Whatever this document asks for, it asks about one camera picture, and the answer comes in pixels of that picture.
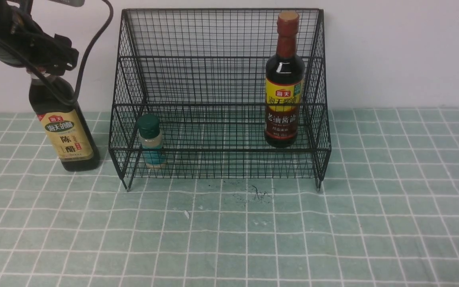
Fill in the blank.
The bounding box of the dark vinegar bottle gold cap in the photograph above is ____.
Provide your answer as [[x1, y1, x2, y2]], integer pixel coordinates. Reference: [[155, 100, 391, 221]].
[[28, 71, 100, 172]]

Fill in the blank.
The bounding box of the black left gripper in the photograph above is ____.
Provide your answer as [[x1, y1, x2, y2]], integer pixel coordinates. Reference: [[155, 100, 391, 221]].
[[0, 0, 79, 76]]

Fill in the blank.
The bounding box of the black cable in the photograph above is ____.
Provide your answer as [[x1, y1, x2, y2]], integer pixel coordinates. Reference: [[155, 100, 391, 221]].
[[0, 0, 114, 106]]

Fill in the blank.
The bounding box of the soy sauce bottle brown cap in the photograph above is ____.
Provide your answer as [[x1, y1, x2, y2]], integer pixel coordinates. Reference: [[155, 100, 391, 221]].
[[264, 10, 305, 148]]

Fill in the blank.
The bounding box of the black wire mesh shelf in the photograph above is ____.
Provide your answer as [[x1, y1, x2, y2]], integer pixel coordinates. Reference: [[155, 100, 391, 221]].
[[109, 8, 332, 190]]

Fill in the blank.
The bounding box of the small green-capped spice jar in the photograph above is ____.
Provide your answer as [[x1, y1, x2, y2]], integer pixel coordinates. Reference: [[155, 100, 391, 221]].
[[136, 113, 167, 169]]

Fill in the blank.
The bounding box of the green checkered tablecloth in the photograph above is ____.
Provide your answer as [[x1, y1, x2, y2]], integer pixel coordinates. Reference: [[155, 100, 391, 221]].
[[0, 107, 459, 287]]

